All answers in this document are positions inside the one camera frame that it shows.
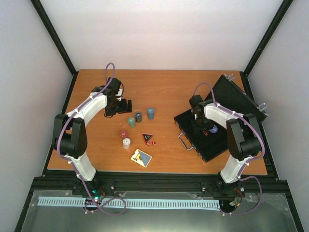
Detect purple blind button chips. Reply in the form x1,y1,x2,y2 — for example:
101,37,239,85
209,125,218,133

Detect black poker set case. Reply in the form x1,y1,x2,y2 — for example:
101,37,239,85
174,75,268,162

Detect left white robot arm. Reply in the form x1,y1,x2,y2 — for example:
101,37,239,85
52,77,132,195

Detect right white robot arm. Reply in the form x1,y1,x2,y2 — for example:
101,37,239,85
189,95,266,195

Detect black poker chip stack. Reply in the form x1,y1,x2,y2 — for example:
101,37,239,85
135,112,142,123

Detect green poker chip stack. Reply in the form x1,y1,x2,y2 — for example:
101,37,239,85
127,117,136,128

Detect blue poker chip stack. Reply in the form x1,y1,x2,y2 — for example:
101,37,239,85
147,108,155,120

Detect red poker chip stack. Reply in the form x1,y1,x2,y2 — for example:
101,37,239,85
120,130,128,139

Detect white poker chip stack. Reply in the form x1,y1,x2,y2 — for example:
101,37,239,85
123,138,131,149

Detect black triangular card box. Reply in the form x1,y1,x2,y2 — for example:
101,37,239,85
142,133,153,143

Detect playing card deck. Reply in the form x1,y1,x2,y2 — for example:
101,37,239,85
130,149,152,168

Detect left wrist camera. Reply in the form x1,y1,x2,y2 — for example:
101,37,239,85
116,88,124,98

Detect light blue cable duct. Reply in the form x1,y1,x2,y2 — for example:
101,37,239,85
37,196,220,211

